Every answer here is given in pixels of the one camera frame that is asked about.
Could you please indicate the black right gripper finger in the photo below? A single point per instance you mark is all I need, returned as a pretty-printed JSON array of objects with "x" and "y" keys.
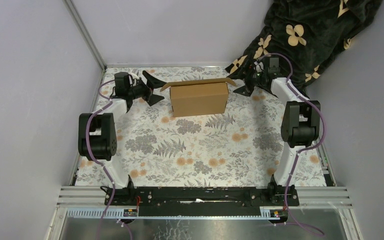
[
  {"x": 243, "y": 69},
  {"x": 245, "y": 90}
]

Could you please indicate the aluminium frame rails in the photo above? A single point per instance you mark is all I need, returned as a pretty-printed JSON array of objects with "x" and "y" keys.
[{"x": 89, "y": 201}]

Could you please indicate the black floral blanket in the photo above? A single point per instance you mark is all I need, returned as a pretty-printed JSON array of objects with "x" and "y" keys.
[{"x": 309, "y": 34}]

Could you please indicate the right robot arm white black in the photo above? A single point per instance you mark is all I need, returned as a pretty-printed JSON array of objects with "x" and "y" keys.
[{"x": 300, "y": 126}]

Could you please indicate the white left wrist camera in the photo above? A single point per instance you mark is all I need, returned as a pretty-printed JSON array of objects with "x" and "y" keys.
[{"x": 133, "y": 76}]

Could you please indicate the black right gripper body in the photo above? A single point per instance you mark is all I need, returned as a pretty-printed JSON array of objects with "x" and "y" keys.
[{"x": 257, "y": 78}]

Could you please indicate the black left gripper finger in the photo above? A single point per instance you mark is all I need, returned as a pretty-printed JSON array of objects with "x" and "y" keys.
[
  {"x": 152, "y": 82},
  {"x": 153, "y": 99}
]

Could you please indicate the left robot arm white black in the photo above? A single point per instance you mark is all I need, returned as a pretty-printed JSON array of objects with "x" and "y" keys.
[{"x": 97, "y": 137}]

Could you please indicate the brown cardboard box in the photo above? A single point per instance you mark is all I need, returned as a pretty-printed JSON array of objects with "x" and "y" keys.
[{"x": 199, "y": 97}]

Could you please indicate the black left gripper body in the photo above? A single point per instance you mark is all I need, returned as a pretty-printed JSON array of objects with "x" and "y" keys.
[{"x": 139, "y": 90}]

